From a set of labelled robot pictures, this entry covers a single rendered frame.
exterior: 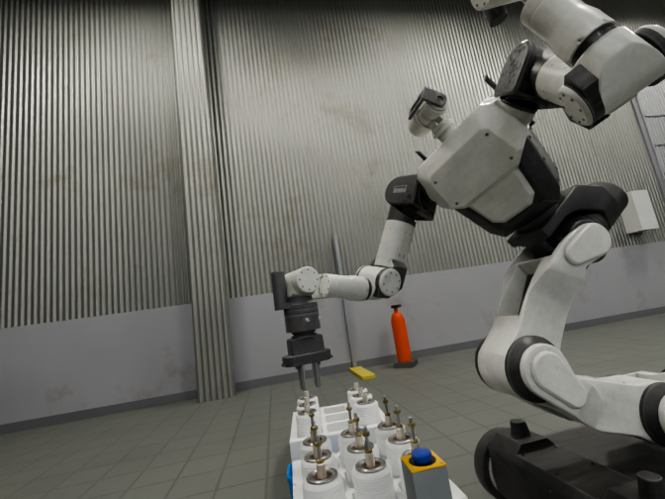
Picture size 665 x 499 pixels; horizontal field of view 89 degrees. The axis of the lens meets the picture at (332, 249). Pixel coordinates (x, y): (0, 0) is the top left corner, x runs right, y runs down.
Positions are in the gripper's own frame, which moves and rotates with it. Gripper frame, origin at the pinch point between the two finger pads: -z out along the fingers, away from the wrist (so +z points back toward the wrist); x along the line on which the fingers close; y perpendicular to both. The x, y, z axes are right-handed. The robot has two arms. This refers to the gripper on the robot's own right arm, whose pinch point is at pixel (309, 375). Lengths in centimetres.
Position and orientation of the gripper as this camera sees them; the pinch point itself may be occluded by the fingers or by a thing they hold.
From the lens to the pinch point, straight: 89.4
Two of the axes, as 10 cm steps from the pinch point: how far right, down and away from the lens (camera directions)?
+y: 3.7, -2.2, -9.0
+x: -9.2, 0.6, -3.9
